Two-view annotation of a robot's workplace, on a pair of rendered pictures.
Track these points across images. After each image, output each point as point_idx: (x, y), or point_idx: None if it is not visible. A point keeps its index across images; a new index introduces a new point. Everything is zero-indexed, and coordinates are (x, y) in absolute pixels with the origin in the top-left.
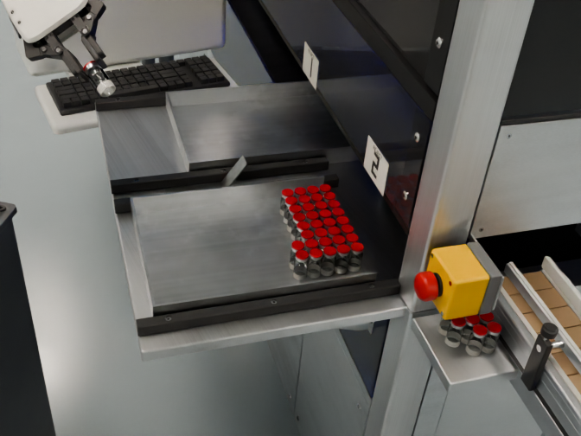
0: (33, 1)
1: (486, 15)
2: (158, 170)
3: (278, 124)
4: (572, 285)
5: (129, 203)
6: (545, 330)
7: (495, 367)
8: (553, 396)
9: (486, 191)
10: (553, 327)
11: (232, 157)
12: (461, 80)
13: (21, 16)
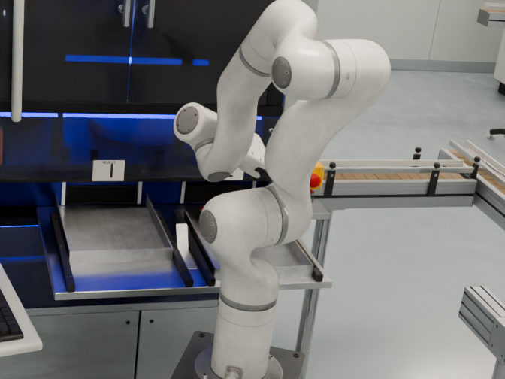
0: (258, 148)
1: None
2: (161, 270)
3: (100, 225)
4: None
5: (213, 274)
6: (334, 165)
7: (317, 202)
8: (340, 189)
9: None
10: (333, 162)
11: (145, 244)
12: None
13: (263, 159)
